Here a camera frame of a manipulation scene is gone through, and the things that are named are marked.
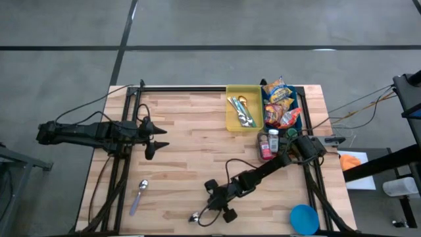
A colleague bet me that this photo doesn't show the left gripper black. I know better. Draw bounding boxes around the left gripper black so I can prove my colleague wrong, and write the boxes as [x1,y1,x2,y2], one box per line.
[136,117,170,161]

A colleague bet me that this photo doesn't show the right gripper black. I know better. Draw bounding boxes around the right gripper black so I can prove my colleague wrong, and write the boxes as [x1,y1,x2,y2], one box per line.
[203,178,239,224]

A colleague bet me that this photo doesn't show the spoon purple handle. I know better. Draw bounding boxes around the spoon purple handle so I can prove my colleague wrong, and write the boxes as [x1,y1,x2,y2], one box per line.
[129,179,149,217]

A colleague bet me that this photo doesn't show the red lid spice tin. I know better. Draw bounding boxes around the red lid spice tin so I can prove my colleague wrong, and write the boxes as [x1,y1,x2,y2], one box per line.
[259,144,273,161]

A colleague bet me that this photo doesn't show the glass herb jar white lid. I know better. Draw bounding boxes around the glass herb jar white lid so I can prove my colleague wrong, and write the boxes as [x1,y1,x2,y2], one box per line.
[268,128,280,154]

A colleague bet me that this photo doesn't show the spoon light blue handle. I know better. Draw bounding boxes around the spoon light blue handle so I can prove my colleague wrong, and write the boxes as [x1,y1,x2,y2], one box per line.
[232,96,255,128]

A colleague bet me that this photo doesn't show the spoon blue white checked handle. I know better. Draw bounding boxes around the spoon blue white checked handle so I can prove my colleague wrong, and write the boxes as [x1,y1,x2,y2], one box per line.
[232,97,253,128]

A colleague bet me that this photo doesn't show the orange red snack bag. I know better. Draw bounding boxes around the orange red snack bag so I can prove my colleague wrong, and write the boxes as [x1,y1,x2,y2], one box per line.
[264,102,284,126]

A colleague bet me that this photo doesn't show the orange silver snack bag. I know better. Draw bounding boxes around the orange silver snack bag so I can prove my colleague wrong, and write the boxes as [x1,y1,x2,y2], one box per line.
[280,107,303,129]

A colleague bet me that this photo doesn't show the blue yellow snack bag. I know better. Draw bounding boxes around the blue yellow snack bag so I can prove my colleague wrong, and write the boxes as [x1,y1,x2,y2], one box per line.
[262,76,293,103]

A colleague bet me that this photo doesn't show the blue round lid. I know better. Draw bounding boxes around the blue round lid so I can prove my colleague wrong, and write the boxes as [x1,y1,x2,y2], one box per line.
[289,203,320,236]

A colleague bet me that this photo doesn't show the yellow plastic bin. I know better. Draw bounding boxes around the yellow plastic bin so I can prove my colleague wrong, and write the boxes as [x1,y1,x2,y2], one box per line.
[225,84,265,133]

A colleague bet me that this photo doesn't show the teal blue plastic bin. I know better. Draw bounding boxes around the teal blue plastic bin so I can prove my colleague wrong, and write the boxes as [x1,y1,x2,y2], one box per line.
[260,84,303,130]

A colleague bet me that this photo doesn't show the dark grey metal stand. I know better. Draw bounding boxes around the dark grey metal stand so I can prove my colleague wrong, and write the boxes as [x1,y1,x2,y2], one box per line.
[0,140,54,237]

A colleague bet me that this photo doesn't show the orange soft object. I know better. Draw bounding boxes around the orange soft object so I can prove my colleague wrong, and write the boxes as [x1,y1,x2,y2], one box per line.
[339,153,362,172]

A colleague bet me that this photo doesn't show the white paper sheet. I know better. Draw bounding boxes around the white paper sheet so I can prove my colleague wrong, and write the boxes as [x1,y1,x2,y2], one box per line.
[337,150,377,191]

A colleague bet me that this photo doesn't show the white plastic roll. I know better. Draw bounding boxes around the white plastic roll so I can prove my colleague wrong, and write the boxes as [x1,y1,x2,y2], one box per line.
[382,176,420,198]

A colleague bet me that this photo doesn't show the black metal stand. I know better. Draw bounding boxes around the black metal stand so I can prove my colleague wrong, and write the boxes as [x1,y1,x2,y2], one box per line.
[341,69,421,228]

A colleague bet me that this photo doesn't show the black aluminium table frame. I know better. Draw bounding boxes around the black aluminium table frame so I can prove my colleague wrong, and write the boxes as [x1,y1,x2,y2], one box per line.
[67,78,359,237]

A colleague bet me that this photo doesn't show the black cable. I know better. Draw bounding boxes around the black cable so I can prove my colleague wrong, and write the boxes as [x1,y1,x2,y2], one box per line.
[55,84,136,125]

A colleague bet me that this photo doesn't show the brown cable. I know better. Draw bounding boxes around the brown cable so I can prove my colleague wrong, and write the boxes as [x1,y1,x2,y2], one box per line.
[87,156,112,215]

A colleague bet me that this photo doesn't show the black and yellow cables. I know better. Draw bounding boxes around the black and yellow cables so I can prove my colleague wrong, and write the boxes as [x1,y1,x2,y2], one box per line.
[328,84,395,130]

